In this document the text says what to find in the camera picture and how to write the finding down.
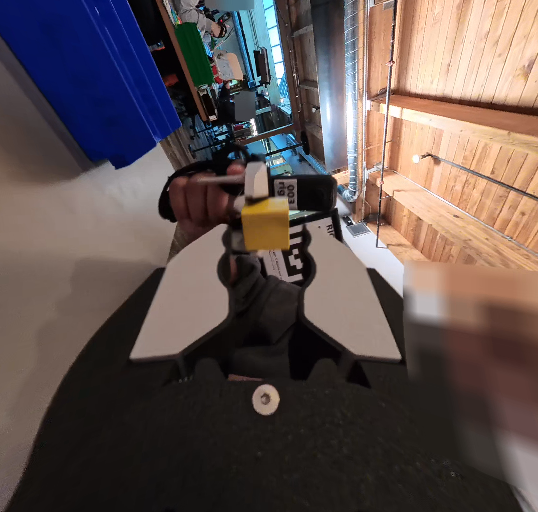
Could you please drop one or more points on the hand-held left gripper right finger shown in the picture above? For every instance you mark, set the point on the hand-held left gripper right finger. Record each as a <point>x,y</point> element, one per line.
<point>349,306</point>

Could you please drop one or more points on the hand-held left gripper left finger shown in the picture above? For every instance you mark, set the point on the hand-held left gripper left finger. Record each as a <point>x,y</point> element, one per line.
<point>181,306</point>

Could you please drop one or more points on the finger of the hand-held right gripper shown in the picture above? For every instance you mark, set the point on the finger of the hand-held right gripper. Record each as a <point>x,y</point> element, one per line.
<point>252,184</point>

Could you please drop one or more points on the yellow wooden cube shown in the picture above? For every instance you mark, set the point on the yellow wooden cube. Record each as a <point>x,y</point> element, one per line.
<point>266,224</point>

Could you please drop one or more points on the blue plastic bin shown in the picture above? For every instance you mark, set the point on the blue plastic bin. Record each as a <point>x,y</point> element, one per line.
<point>84,58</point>

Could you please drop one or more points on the person's right hand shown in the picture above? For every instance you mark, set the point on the person's right hand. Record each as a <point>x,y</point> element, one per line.
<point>202,201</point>

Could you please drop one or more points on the printed marker board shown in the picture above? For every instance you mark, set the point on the printed marker board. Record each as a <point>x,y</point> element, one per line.
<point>303,251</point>

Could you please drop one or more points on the green box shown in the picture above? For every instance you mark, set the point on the green box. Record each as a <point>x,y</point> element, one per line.
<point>195,53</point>

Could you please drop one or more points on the wooden table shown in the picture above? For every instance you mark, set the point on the wooden table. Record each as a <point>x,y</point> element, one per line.
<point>176,41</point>

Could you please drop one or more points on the silver ventilation duct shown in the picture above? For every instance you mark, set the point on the silver ventilation duct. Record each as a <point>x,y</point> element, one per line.
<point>336,66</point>

